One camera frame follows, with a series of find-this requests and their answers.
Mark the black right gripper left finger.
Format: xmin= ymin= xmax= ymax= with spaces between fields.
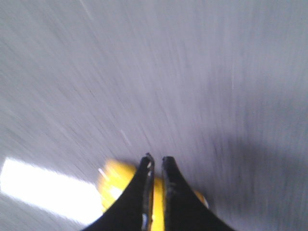
xmin=84 ymin=153 xmax=154 ymax=231

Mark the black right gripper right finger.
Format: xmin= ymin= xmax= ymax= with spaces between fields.
xmin=162 ymin=156 xmax=233 ymax=231

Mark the yellow toy beetle car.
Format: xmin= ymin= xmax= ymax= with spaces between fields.
xmin=98 ymin=158 xmax=209 ymax=231

